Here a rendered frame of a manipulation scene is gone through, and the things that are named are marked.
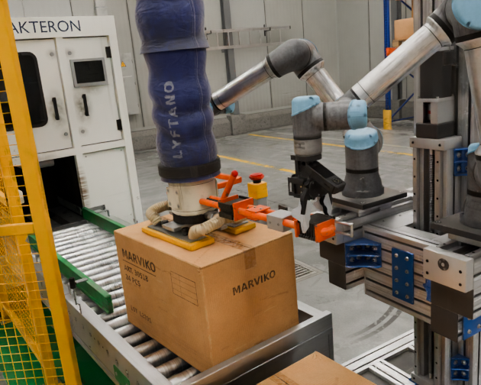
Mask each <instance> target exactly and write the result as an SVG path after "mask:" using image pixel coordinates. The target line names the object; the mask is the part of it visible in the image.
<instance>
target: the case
mask: <svg viewBox="0 0 481 385"><path fill-rule="evenodd" d="M255 223H256V227H255V228H252V229H250V230H248V231H244V232H242V233H240V234H237V235H233V234H231V233H228V232H226V231H221V230H218V229H216V230H214V231H212V232H210V233H208V234H205V235H207V236H209V237H212V238H214V240H215V242H214V243H213V244H210V245H207V246H205V247H201V248H199V249H197V250H194V251H188V250H186V249H184V248H182V247H179V246H176V245H174V244H171V243H169V242H167V241H164V240H161V239H159V238H156V237H154V236H152V235H149V234H147V233H144V232H142V229H141V228H142V227H144V226H147V225H151V224H152V222H150V220H148V221H145V222H141V223H137V224H135V225H130V226H127V227H124V228H120V229H117V230H114V234H115V243H116V248H117V253H118V262H119V267H120V271H121V281H122V286H123V291H124V299H125V305H126V310H127V314H128V321H129V322H130V323H131V324H133V325H134V326H136V327H137V328H139V329H140V330H141V331H142V332H144V333H146V334H147V335H149V336H150V337H151V338H153V339H154V340H156V341H157V342H159V343H160V344H161V345H163V346H164V347H165V348H167V349H169V350H170V351H171V352H173V353H174V354H176V355H177V356H179V357H180V358H182V359H183V360H184V361H186V362H187V363H188V364H190V365H192V366H193V367H194V368H195V369H197V370H199V371H200V372H203V371H205V370H207V369H209V368H211V367H214V366H215V365H217V364H220V363H221V362H223V361H226V360H227V359H229V358H232V357H233V356H235V355H237V354H240V353H241V352H243V351H246V350H247V349H249V348H252V347H253V346H255V345H258V344H259V343H261V342H263V341H265V340H267V339H269V338H272V337H273V336H275V335H278V334H279V333H281V332H284V331H285V330H287V329H289V328H291V327H293V326H295V325H297V324H299V313H298V302H297V290H296V279H295V258H294V247H293V235H292V232H291V231H286V232H281V231H275V230H273V229H269V228H267V225H263V224H260V223H257V222H255Z"/></svg>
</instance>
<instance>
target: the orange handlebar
mask: <svg viewBox="0 0 481 385"><path fill-rule="evenodd" d="M229 177H230V175H229V174H225V173H220V174H219V175H218V176H215V178H218V179H222V180H225V181H223V182H220V183H218V189H221V188H224V187H226V184H227V182H228V179H229ZM241 181H242V178H241V176H237V178H236V180H235V182H234V184H237V183H241ZM209 198H210V199H216V200H219V199H220V197H217V196H209ZM199 203H200V204H202V205H207V206H211V207H213V208H216V209H219V207H218V202H215V201H211V200H208V199H200V200H199ZM271 212H275V210H272V209H270V207H268V206H264V205H257V206H255V205H248V206H247V209H242V208H239V209H238V210H237V213H238V214H239V215H245V216H248V217H247V219H250V220H254V221H256V222H257V221H259V220H262V221H265V222H266V220H267V219H266V214H269V213H271ZM294 220H296V218H294V217H293V218H292V220H288V219H284V220H283V222H282V224H283V226H286V227H288V228H294V229H295V227H294ZM335 230H336V228H335V226H334V225H330V226H329V227H327V228H323V229H322V230H321V235H322V236H327V235H332V234H333V233H335Z"/></svg>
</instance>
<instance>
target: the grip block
mask: <svg viewBox="0 0 481 385"><path fill-rule="evenodd" d="M248 205H253V198H252V197H247V196H241V195H239V198H238V194H236V195H233V196H229V197H227V198H223V199H219V200H218V207H219V216H220V217H222V218H227V219H230V220H235V221H238V220H240V219H242V218H246V217H248V216H245V215H239V214H238V213H237V210H238V209H239V208H242V209H247V206H248Z"/></svg>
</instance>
